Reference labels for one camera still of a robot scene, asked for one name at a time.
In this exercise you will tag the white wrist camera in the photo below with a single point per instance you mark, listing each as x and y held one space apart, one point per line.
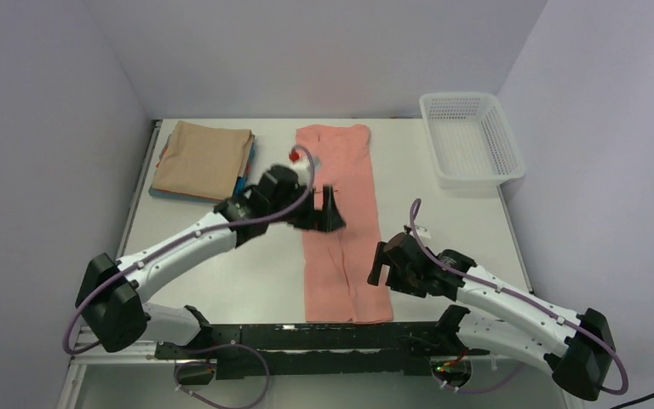
422 232
303 162

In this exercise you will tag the blue folded t shirt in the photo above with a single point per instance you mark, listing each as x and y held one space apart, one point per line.
243 176

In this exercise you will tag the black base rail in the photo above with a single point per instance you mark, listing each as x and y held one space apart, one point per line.
238 351

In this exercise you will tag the beige folded t shirt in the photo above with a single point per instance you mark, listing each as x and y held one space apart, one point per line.
233 142

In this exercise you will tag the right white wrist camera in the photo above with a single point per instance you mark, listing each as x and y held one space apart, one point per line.
422 232

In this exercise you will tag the pink t shirt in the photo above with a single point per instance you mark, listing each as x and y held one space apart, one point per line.
337 265

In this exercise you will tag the white plastic basket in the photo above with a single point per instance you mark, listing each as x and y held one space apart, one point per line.
470 140

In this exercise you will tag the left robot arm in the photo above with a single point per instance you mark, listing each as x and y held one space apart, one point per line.
114 297

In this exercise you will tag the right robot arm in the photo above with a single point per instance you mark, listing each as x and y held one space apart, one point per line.
489 314

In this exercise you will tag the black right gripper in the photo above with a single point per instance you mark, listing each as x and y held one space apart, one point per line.
392 279

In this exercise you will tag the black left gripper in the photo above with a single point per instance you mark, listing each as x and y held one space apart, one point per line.
330 219

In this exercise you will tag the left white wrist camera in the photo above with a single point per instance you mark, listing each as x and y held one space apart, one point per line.
303 162

